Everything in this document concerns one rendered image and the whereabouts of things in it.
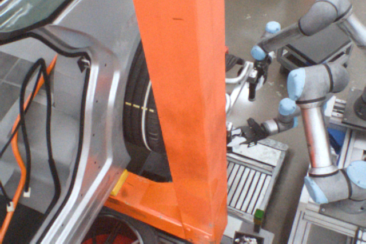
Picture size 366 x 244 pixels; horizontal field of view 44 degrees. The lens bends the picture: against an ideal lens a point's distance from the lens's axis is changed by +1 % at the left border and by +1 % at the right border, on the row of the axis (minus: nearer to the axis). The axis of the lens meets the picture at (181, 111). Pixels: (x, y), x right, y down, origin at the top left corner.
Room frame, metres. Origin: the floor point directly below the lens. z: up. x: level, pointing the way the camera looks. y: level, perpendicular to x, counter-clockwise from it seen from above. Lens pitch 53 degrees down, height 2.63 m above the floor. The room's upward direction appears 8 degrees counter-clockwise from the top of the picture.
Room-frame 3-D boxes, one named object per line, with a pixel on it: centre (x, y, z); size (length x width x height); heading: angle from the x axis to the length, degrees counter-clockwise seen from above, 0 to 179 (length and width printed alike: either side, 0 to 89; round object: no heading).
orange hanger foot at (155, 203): (1.02, 0.25, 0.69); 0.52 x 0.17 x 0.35; 58
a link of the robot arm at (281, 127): (1.21, -0.49, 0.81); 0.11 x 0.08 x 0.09; 103
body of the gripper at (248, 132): (1.17, -0.34, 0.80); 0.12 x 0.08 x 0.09; 103
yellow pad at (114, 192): (1.11, 0.40, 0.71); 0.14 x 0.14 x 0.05; 58
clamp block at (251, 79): (1.45, -0.35, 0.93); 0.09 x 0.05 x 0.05; 58
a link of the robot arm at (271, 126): (1.20, -0.41, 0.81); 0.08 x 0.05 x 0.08; 13
